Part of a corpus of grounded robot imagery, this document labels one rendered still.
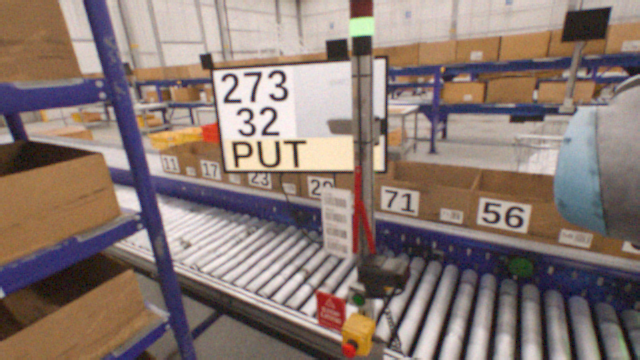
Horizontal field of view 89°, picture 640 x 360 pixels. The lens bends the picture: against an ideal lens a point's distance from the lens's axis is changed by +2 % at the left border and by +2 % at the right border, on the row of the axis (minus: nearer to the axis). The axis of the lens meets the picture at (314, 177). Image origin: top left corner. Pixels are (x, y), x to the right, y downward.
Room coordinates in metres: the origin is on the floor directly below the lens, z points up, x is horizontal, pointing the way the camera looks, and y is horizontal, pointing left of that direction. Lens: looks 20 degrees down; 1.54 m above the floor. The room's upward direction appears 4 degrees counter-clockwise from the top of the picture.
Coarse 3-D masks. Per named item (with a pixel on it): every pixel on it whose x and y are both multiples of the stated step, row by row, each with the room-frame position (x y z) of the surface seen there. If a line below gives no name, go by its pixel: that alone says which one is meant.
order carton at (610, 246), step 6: (606, 240) 0.90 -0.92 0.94; (612, 240) 0.89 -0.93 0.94; (618, 240) 0.88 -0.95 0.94; (600, 246) 0.91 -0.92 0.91; (606, 246) 0.90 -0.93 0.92; (612, 246) 0.89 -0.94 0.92; (618, 246) 0.88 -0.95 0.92; (600, 252) 0.90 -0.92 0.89; (606, 252) 0.90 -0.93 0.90; (612, 252) 0.89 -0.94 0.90; (618, 252) 0.88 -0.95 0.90; (624, 252) 0.87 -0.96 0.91; (630, 252) 0.87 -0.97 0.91; (630, 258) 0.86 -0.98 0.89; (636, 258) 0.86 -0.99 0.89
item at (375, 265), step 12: (360, 264) 0.66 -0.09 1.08; (372, 264) 0.64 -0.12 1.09; (384, 264) 0.64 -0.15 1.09; (396, 264) 0.63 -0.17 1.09; (408, 264) 0.64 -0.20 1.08; (360, 276) 0.65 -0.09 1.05; (372, 276) 0.63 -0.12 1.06; (384, 276) 0.62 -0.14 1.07; (396, 276) 0.60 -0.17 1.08; (408, 276) 0.62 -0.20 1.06; (372, 288) 0.65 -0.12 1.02; (384, 288) 0.64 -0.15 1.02
